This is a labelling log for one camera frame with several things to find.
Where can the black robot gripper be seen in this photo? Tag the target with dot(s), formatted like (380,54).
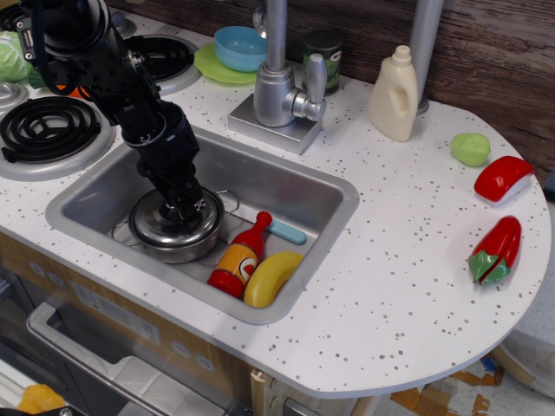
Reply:
(167,146)

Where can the steel pot lid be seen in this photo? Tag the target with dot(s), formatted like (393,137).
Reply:
(155,224)

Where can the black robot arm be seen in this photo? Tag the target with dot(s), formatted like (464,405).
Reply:
(73,44)

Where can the small steel pot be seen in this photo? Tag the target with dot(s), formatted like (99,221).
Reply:
(182,253)

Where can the red toy ketchup bottle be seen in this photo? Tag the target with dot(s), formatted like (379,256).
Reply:
(241,258)

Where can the white blue toy knife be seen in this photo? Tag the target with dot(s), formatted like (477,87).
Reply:
(287,232)

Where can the yellow toy banana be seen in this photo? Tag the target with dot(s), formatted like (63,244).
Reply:
(269,277)

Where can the silver toy faucet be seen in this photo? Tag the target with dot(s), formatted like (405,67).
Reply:
(278,113)

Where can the silver sink basin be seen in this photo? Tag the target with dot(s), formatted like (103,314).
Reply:
(249,180)

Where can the back right black stove burner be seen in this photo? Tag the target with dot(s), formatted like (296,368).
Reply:
(168,59)

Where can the black stove burner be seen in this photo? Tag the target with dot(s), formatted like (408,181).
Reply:
(51,137)
(9,16)
(168,59)

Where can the green toy plate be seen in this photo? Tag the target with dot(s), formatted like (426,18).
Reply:
(206,61)

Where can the orange toy carrot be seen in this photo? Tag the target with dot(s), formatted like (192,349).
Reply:
(78,93)

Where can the front left black stove burner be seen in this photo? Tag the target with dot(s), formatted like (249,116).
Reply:
(51,137)

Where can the blue toy bowl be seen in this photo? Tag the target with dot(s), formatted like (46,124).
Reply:
(240,48)

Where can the grey stove knob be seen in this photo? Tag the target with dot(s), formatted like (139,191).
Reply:
(123,25)
(12,95)

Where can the grey left stove knob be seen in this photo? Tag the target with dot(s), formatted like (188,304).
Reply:
(12,95)

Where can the dark green can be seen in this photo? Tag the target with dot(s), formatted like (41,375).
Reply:
(329,44)

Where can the green toy cabbage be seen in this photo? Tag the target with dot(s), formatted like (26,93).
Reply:
(14,67)

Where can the cream toy detergent bottle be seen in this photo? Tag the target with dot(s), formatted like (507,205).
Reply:
(395,97)

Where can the yellow object lower left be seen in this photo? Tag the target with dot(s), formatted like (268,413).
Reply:
(38,399)

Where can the back left black stove burner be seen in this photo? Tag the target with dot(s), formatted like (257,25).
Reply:
(9,16)

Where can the light green toy lettuce piece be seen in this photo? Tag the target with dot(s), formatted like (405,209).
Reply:
(471,149)

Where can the grey metal pole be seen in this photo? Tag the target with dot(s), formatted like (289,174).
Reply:
(422,40)

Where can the red white toy sushi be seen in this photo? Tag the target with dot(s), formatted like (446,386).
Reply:
(503,179)

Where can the red toy chili pepper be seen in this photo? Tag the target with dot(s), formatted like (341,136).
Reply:
(496,253)

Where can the grey oven door handle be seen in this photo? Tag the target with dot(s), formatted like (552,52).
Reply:
(111,380)

